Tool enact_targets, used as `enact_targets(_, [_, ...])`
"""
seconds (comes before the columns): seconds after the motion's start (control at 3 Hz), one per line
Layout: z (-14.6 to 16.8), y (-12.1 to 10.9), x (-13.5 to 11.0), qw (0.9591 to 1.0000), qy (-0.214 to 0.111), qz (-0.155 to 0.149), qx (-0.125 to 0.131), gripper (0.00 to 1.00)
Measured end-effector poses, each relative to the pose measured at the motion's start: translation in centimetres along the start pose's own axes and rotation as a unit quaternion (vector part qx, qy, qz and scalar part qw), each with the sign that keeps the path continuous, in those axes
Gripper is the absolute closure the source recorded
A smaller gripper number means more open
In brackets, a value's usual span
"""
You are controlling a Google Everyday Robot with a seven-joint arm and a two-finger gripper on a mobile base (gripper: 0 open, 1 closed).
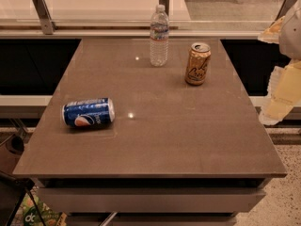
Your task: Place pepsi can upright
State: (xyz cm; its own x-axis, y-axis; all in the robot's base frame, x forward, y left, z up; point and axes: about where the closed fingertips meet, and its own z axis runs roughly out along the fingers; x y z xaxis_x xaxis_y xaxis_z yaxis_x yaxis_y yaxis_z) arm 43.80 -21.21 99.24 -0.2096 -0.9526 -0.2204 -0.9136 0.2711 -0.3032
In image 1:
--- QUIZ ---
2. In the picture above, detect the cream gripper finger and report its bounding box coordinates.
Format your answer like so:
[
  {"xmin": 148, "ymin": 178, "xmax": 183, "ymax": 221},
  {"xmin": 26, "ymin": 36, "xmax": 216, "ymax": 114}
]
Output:
[
  {"xmin": 258, "ymin": 16, "xmax": 284, "ymax": 44},
  {"xmin": 259, "ymin": 59, "xmax": 301, "ymax": 125}
]

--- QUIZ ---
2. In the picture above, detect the blue pepsi can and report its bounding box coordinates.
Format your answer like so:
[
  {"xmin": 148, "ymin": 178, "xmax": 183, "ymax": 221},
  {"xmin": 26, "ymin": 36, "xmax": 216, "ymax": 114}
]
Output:
[{"xmin": 62, "ymin": 98, "xmax": 115, "ymax": 127}]

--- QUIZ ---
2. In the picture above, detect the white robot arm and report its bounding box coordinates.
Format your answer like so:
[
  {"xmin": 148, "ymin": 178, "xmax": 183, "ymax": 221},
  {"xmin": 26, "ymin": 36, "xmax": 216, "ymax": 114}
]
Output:
[{"xmin": 258, "ymin": 0, "xmax": 301, "ymax": 125}]

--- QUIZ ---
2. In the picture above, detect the orange lacroix can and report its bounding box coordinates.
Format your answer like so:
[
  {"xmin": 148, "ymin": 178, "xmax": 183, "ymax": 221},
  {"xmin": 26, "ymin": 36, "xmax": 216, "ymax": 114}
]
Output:
[{"xmin": 185, "ymin": 42, "xmax": 211, "ymax": 86}]

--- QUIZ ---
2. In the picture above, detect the clear plastic water bottle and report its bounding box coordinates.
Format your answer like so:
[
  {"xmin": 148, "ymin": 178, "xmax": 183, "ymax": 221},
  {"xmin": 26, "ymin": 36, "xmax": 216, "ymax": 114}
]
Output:
[{"xmin": 150, "ymin": 5, "xmax": 169, "ymax": 67}]

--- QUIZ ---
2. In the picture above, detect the green snack bag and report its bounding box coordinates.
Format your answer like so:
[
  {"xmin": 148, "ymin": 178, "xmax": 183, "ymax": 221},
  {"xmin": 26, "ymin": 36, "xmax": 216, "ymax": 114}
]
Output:
[{"xmin": 21, "ymin": 195, "xmax": 67, "ymax": 226}]

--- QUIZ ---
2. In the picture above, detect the right metal railing bracket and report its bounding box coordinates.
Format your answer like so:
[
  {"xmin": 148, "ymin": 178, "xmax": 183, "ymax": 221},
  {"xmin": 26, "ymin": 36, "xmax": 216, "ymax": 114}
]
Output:
[{"xmin": 276, "ymin": 0, "xmax": 297, "ymax": 20}]

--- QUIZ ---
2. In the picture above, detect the metal railing bracket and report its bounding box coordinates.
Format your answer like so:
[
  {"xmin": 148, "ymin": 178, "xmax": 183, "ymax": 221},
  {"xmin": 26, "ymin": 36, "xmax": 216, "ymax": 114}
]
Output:
[
  {"xmin": 32, "ymin": 0, "xmax": 55, "ymax": 35},
  {"xmin": 276, "ymin": 0, "xmax": 297, "ymax": 20},
  {"xmin": 158, "ymin": 0, "xmax": 171, "ymax": 17}
]

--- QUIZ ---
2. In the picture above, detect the middle metal railing bracket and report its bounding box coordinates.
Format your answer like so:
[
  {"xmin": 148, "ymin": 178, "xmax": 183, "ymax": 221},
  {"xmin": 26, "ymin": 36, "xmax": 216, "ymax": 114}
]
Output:
[{"xmin": 158, "ymin": 0, "xmax": 171, "ymax": 17}]

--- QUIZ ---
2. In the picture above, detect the left metal railing bracket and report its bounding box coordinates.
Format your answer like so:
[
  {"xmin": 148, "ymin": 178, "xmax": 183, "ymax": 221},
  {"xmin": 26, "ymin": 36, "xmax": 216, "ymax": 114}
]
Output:
[{"xmin": 32, "ymin": 0, "xmax": 55, "ymax": 35}]

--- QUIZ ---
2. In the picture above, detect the black chair frame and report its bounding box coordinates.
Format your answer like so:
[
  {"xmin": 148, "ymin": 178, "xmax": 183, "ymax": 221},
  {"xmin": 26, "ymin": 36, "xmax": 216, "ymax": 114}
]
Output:
[{"xmin": 0, "ymin": 171, "xmax": 35, "ymax": 226}]

